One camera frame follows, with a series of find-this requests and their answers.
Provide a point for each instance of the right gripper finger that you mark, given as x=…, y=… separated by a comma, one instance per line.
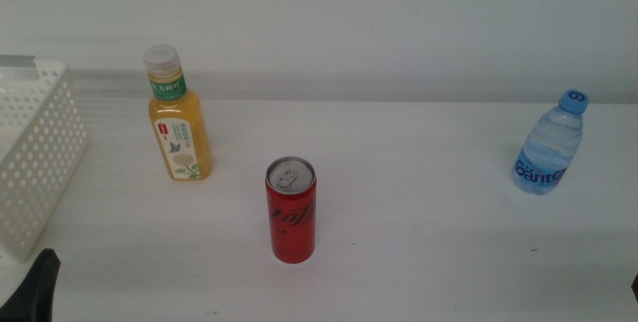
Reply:
x=635, y=288

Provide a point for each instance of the red cola can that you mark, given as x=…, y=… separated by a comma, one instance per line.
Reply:
x=291, y=222

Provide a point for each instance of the grey metal bar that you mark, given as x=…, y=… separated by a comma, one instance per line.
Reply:
x=15, y=63

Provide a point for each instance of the clear water bottle blue cap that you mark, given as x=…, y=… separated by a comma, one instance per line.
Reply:
x=548, y=152

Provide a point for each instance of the white perforated plastic basket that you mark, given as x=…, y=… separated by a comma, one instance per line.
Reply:
x=35, y=162

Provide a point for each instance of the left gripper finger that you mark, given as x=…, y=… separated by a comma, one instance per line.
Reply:
x=35, y=292

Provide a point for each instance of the yellow tea bottle green label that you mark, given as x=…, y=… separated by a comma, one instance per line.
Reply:
x=179, y=132

